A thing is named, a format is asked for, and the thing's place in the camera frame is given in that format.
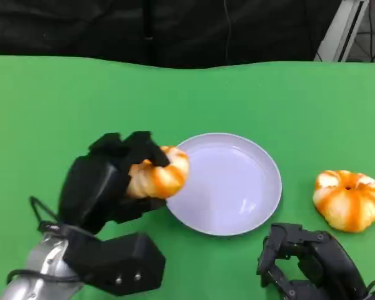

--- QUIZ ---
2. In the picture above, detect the green table cloth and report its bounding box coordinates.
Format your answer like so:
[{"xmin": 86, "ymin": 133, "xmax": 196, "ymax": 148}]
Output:
[{"xmin": 0, "ymin": 54, "xmax": 375, "ymax": 300}]

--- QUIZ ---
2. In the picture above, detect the orange and white bread roll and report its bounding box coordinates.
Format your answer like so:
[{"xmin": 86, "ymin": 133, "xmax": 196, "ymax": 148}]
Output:
[
  {"xmin": 312, "ymin": 169, "xmax": 375, "ymax": 233},
  {"xmin": 126, "ymin": 146, "xmax": 191, "ymax": 199}
]

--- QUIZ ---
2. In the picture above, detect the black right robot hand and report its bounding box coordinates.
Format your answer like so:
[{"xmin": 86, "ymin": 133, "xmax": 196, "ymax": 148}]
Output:
[{"xmin": 256, "ymin": 222, "xmax": 369, "ymax": 300}]

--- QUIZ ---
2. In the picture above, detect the lilac plate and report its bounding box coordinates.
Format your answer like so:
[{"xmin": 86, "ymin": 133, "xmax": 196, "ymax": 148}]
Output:
[{"xmin": 165, "ymin": 132, "xmax": 283, "ymax": 236}]

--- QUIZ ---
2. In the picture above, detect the thin hanging cable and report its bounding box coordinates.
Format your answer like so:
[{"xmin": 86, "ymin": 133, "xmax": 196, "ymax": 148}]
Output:
[{"xmin": 223, "ymin": 0, "xmax": 233, "ymax": 66}]

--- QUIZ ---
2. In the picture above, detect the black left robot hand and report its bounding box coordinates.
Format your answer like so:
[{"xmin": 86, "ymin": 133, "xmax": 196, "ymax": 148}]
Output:
[{"xmin": 57, "ymin": 131, "xmax": 171, "ymax": 235}]

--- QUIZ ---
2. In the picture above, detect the black backdrop curtain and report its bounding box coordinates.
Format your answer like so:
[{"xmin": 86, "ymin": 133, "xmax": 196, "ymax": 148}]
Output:
[{"xmin": 0, "ymin": 0, "xmax": 343, "ymax": 69}]

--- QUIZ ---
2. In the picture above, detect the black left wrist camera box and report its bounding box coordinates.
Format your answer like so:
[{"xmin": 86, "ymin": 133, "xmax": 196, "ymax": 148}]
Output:
[{"xmin": 63, "ymin": 232, "xmax": 167, "ymax": 296}]

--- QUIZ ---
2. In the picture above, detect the silver aluminium frame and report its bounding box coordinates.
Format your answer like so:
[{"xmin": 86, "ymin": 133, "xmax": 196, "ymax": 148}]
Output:
[{"xmin": 315, "ymin": 0, "xmax": 370, "ymax": 63}]

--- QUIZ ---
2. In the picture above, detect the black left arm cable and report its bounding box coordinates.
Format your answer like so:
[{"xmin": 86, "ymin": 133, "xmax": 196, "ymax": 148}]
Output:
[{"xmin": 6, "ymin": 196, "xmax": 84, "ymax": 284}]

